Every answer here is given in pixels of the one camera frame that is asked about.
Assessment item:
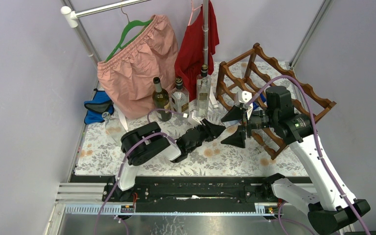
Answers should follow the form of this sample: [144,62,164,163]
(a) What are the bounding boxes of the dark green wine bottle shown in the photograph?
[152,77,172,121]

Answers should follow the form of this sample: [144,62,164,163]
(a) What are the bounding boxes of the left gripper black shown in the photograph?
[186,118,224,154]

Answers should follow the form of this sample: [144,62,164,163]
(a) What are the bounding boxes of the red garment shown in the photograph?
[174,1,219,101]

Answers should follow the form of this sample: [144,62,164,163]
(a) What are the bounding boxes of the white fabric strip by rack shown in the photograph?
[209,86,218,109]

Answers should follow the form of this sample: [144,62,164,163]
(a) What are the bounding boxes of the vertical metal pole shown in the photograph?
[202,0,209,65]

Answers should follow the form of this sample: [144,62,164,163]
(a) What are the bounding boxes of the pink skirt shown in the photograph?
[97,15,178,119]

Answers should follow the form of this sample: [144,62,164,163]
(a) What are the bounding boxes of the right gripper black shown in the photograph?
[221,104,277,148]

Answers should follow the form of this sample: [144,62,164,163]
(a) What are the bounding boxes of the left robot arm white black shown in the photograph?
[113,119,226,201]

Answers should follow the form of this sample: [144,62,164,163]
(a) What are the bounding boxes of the blue black bag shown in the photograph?
[84,89,114,125]

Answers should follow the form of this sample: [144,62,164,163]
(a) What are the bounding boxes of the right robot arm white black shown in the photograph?
[221,86,370,235]

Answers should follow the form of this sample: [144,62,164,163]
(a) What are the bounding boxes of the clear square liquor bottle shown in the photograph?
[170,76,189,118]

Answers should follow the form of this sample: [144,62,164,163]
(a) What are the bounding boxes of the blue glass bottle silver cap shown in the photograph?
[253,93,267,111]

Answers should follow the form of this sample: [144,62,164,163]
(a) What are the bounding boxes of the small clear bottle bluish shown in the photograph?
[252,145,265,155]

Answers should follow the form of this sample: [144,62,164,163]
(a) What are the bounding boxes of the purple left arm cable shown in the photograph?
[92,108,186,235]

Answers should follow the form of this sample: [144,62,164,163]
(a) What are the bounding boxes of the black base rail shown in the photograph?
[71,175,294,214]

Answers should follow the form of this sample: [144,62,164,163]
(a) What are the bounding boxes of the metal clothes rail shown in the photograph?
[60,0,160,67]

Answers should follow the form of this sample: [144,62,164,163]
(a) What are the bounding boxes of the green clothes hanger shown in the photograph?
[105,6,153,62]

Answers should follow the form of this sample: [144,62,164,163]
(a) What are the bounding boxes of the clear glass flask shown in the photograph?
[101,112,127,146]

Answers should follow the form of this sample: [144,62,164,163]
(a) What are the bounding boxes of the wooden wine rack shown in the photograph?
[215,42,337,161]

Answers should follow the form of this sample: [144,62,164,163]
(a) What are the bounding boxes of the pink clothes hanger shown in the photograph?
[188,0,203,26]

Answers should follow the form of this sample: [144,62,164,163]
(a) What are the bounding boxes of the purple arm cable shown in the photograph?
[246,75,372,235]
[92,108,186,235]

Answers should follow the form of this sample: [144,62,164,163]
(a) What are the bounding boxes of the floral table mat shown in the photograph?
[73,104,307,177]

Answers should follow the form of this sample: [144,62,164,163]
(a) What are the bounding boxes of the clear bottle black gold cap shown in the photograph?
[196,64,211,118]

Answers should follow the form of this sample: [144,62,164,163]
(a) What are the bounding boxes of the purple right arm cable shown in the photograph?
[246,75,372,235]

